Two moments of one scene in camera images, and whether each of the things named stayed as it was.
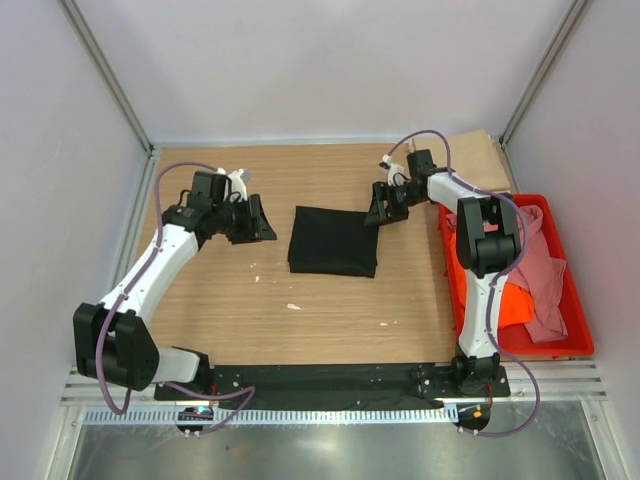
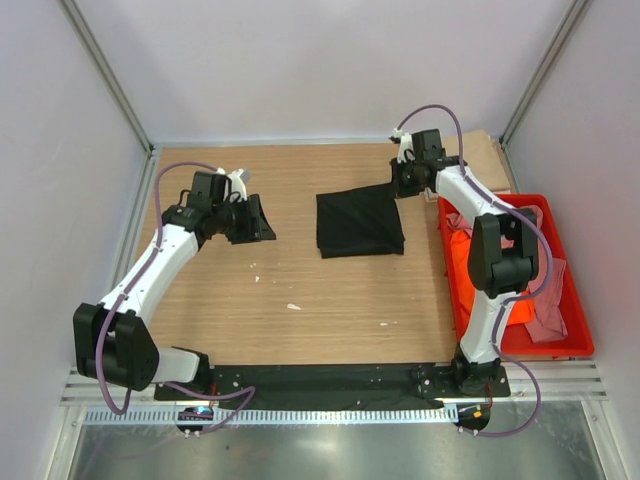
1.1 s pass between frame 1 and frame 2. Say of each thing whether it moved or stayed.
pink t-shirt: stayed
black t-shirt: moved
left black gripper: stayed
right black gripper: moved
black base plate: stayed
